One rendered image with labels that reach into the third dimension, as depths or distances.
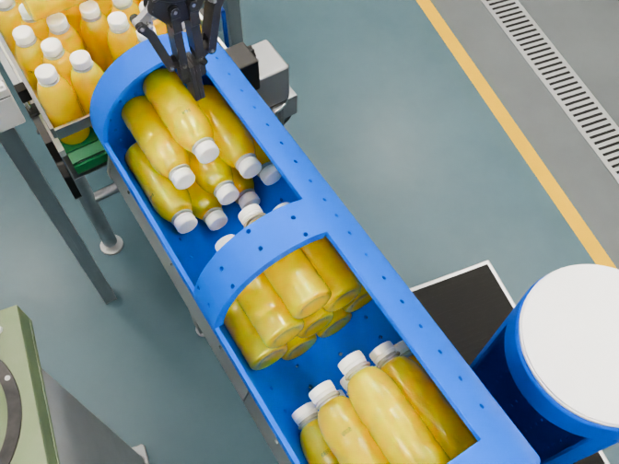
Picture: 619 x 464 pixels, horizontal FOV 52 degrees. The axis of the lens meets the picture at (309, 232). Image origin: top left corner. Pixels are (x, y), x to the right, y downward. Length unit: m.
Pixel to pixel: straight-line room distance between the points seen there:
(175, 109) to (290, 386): 0.50
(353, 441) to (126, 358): 1.38
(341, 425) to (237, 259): 0.27
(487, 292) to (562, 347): 1.03
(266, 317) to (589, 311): 0.54
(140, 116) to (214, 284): 0.38
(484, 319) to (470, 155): 0.76
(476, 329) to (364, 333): 1.00
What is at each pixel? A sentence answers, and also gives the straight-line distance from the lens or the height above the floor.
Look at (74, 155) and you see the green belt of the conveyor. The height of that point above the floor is 0.90.
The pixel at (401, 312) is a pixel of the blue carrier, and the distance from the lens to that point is 0.88.
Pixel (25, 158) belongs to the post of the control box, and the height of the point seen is 0.81.
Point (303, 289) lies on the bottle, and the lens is 0.92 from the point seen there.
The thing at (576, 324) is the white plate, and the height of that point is 1.04.
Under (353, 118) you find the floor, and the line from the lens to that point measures 2.62.
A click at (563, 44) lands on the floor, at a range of 3.13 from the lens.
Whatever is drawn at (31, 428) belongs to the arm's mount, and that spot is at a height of 1.06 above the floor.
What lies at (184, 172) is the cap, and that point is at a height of 1.12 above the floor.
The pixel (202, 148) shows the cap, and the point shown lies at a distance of 1.08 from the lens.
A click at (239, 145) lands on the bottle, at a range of 1.11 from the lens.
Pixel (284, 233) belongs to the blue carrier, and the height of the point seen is 1.23.
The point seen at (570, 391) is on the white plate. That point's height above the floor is 1.04.
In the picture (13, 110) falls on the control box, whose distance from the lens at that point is 1.38.
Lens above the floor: 2.02
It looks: 61 degrees down
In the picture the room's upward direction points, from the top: 2 degrees clockwise
